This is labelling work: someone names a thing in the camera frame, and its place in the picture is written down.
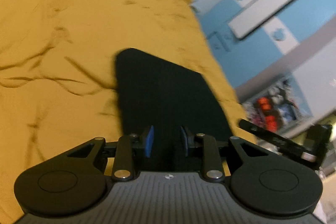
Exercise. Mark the blue white wardrobe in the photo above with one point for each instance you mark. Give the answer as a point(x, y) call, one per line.
point(248, 36)

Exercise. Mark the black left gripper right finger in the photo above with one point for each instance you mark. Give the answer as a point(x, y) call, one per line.
point(261, 181)

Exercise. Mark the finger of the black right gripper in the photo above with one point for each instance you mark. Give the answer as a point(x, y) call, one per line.
point(285, 146)

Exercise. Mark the yellow bed blanket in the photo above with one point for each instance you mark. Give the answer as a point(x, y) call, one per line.
point(58, 87)

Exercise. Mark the black pants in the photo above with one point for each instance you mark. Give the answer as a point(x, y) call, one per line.
point(171, 100)

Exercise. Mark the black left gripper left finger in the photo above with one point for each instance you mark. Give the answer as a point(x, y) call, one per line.
point(74, 181)

